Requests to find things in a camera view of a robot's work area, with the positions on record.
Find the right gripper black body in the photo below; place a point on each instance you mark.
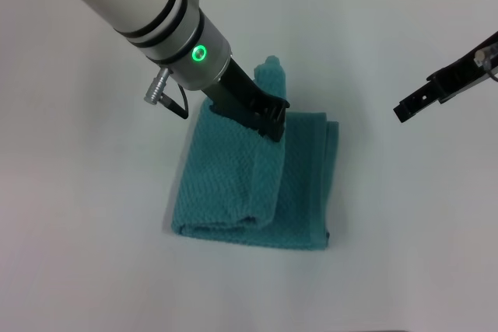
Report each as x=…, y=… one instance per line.
x=463, y=75

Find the teal waffle-weave towel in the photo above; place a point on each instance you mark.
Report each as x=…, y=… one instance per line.
x=272, y=200

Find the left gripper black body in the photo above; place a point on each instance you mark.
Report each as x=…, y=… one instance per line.
x=237, y=98

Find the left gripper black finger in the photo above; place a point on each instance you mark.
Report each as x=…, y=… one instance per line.
x=265, y=126
x=281, y=114

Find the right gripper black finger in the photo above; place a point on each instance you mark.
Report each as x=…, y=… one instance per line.
x=414, y=104
x=444, y=100

